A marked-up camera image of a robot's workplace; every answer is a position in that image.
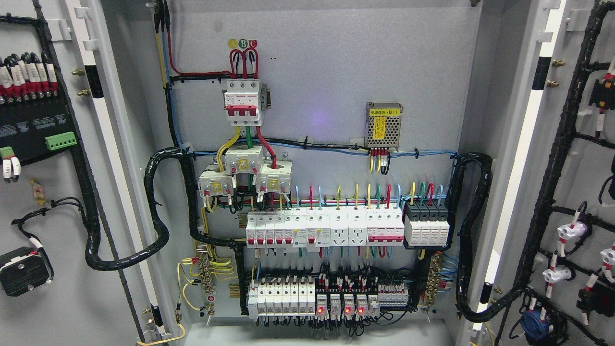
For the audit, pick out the grey cabinet door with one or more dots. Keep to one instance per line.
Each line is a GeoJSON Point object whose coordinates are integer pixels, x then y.
{"type": "Point", "coordinates": [536, 248]}
{"type": "Point", "coordinates": [82, 306]}

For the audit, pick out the metal mesh power supply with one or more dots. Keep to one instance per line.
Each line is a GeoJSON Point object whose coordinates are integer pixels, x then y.
{"type": "Point", "coordinates": [383, 124]}

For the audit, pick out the white lower breaker row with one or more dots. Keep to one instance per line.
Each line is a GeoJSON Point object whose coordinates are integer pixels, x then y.
{"type": "Point", "coordinates": [281, 297]}

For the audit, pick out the grey surge protector block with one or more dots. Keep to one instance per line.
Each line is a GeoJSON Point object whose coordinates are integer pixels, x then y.
{"type": "Point", "coordinates": [426, 226]}

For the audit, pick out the lower relay terminal row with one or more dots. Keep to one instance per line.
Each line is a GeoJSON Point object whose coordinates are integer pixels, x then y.
{"type": "Point", "coordinates": [356, 295]}

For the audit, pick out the white socket breaker row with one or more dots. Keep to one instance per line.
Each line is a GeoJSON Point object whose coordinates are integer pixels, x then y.
{"type": "Point", "coordinates": [325, 227]}

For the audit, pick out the black digital power meter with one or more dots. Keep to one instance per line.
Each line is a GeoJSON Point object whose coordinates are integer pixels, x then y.
{"type": "Point", "coordinates": [25, 125]}

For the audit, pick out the red white main breaker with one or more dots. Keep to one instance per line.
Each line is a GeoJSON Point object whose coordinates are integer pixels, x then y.
{"type": "Point", "coordinates": [244, 102]}

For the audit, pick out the white current transformers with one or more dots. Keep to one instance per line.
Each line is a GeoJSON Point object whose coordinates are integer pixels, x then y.
{"type": "Point", "coordinates": [247, 166]}

